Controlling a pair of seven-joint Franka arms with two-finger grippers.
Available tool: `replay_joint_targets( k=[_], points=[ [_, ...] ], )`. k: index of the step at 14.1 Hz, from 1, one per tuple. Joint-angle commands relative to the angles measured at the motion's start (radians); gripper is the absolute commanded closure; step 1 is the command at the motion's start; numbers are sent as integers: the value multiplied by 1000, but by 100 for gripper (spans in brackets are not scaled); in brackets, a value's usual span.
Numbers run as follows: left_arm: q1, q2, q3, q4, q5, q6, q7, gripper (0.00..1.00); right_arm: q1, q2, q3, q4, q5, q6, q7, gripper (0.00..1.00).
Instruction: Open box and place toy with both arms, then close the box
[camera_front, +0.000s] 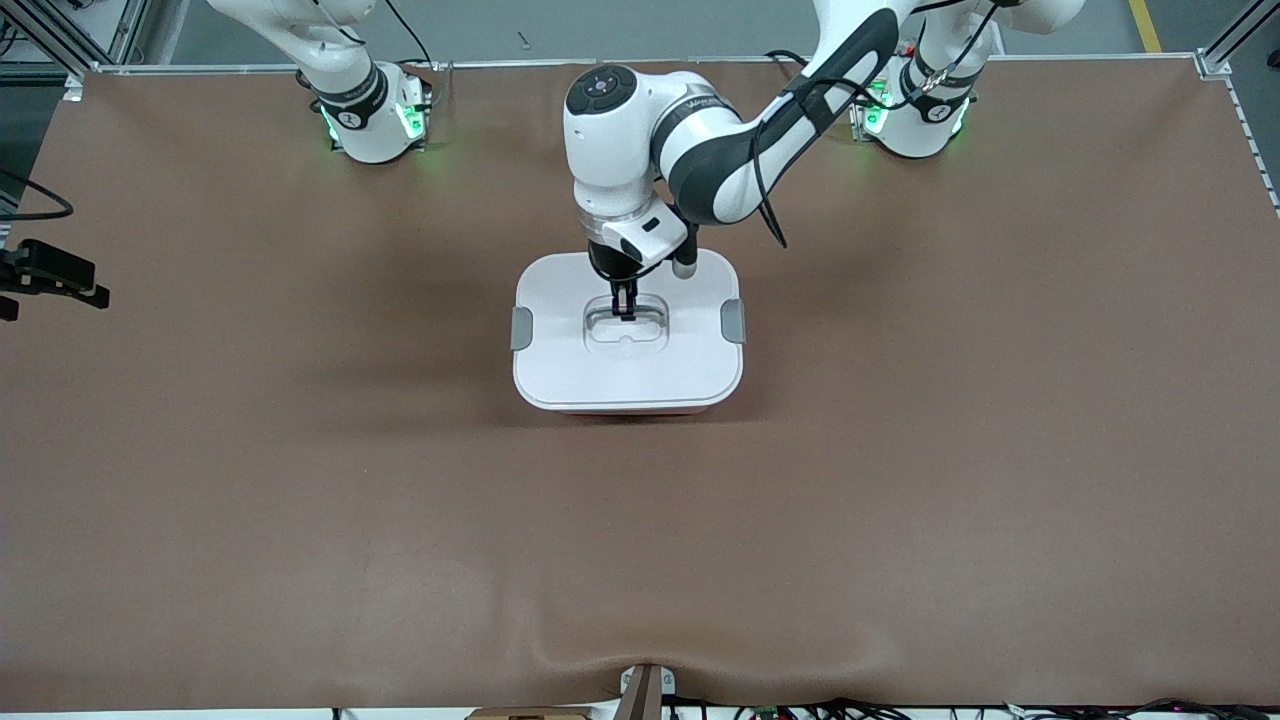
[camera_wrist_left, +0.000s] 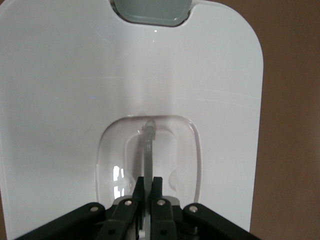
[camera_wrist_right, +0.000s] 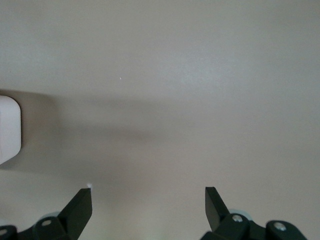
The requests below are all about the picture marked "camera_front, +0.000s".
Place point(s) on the perforated metal side rail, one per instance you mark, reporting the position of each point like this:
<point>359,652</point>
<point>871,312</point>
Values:
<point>1255,140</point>

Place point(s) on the grey lid latch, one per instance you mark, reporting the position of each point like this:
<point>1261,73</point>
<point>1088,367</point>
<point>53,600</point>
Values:
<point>733,320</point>
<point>522,328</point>

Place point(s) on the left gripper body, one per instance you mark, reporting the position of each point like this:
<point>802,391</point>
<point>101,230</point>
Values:
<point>607,263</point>

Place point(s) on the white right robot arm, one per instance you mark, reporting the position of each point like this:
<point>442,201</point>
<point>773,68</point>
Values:
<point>375,135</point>

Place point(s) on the white plastic box lid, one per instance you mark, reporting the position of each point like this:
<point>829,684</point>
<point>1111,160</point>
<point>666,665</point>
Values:
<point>560,370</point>

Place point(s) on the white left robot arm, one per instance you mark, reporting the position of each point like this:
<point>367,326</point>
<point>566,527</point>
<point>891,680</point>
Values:
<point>600,150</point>

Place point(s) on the brown table mat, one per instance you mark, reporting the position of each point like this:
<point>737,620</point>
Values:
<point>900,500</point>

